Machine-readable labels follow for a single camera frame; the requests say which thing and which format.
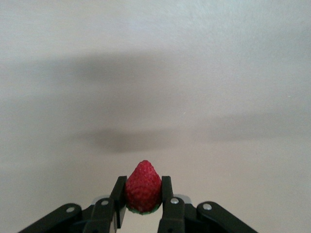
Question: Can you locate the red strawberry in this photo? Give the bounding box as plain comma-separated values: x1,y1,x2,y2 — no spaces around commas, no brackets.
124,159,163,216

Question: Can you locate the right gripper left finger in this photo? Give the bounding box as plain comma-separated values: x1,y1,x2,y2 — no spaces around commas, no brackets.
18,176,128,233

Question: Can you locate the brown table cover mat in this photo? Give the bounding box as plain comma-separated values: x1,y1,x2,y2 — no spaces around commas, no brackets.
0,0,311,233

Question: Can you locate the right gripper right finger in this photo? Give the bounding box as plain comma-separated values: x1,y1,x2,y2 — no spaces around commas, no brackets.
157,176,259,233

